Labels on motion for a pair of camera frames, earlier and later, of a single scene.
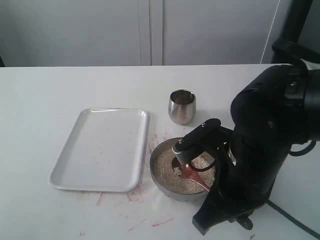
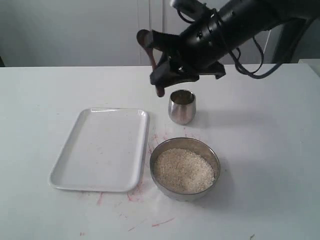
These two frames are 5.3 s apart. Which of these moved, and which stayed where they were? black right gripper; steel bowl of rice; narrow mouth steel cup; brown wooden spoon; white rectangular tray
Moved: black right gripper; brown wooden spoon
Stayed: steel bowl of rice; narrow mouth steel cup; white rectangular tray
